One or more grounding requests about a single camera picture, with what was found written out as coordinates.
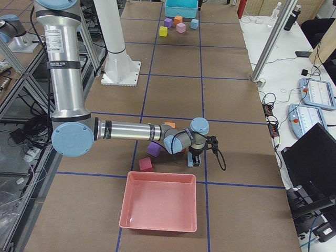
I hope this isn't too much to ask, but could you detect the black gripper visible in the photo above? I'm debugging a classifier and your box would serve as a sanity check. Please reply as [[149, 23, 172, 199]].
[[188, 144, 205, 167]]

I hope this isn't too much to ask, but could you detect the light blue block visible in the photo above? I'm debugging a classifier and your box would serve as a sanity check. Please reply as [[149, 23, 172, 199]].
[[190, 19, 199, 29], [187, 153, 201, 167]]

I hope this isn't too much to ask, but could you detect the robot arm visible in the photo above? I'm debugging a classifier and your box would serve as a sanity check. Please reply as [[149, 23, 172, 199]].
[[34, 1, 212, 166]]

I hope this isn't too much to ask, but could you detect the orange foam block right side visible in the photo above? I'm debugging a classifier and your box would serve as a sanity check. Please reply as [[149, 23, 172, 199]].
[[164, 122, 175, 128]]

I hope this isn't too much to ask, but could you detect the orange foam block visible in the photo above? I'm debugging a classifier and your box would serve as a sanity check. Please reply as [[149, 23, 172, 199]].
[[164, 122, 175, 128], [174, 15, 183, 25]]

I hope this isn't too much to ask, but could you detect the purple foam block right side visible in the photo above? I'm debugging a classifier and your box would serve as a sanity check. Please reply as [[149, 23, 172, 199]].
[[147, 142, 162, 157]]

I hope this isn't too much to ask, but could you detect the purple foam block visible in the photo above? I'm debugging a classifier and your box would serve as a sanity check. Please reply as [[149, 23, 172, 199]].
[[147, 142, 162, 157], [164, 17, 173, 28]]

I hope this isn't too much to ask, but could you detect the red foam block far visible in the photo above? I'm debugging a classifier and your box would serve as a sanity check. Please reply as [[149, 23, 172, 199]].
[[139, 157, 153, 172]]

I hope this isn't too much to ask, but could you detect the pink plastic bin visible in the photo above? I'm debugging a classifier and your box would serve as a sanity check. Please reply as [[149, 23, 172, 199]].
[[119, 171, 197, 233]]

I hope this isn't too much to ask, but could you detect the teach pendant near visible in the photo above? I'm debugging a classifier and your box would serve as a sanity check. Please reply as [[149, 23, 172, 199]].
[[288, 103, 328, 138]]

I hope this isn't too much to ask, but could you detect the teach pendant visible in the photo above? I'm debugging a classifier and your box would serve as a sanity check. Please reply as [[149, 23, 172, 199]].
[[299, 78, 335, 111], [288, 103, 328, 138]]

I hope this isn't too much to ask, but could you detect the black laptop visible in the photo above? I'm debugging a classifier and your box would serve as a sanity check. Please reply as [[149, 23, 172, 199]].
[[280, 122, 336, 195]]

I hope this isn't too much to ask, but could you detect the yellow foam block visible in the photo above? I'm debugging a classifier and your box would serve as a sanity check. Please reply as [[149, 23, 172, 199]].
[[159, 26, 168, 37]]

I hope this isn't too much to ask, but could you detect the pink foam block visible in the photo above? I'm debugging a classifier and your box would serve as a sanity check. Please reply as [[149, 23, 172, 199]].
[[176, 23, 186, 34]]

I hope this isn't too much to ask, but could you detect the purple foam block left side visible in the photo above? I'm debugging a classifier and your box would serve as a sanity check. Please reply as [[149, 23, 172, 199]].
[[164, 17, 173, 28]]

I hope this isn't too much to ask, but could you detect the orange foam block left side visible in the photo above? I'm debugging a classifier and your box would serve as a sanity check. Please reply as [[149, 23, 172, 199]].
[[174, 15, 183, 25]]

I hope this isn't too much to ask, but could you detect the teach pendant far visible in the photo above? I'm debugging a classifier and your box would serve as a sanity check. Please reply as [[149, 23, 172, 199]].
[[299, 78, 335, 111]]

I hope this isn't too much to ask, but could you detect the black phone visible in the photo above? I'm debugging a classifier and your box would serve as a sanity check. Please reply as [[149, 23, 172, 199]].
[[295, 51, 311, 58]]

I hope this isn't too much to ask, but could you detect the cyan plastic bin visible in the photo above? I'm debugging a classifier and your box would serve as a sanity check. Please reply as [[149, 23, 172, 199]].
[[164, 0, 198, 18]]

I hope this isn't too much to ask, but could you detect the clear sanitizer bottle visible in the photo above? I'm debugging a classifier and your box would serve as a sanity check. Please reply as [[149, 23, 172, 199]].
[[269, 2, 282, 22]]

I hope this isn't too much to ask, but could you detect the black water bottle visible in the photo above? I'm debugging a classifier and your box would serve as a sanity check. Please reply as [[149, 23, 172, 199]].
[[283, 5, 302, 31]]

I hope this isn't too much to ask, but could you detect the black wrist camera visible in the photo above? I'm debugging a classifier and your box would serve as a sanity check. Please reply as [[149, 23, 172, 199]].
[[204, 136, 218, 154]]

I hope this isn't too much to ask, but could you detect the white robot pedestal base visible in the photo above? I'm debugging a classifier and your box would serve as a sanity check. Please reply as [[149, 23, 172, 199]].
[[94, 0, 141, 87]]

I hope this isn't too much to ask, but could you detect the aluminium frame post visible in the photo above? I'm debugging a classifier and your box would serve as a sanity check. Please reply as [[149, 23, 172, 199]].
[[250, 0, 297, 87]]

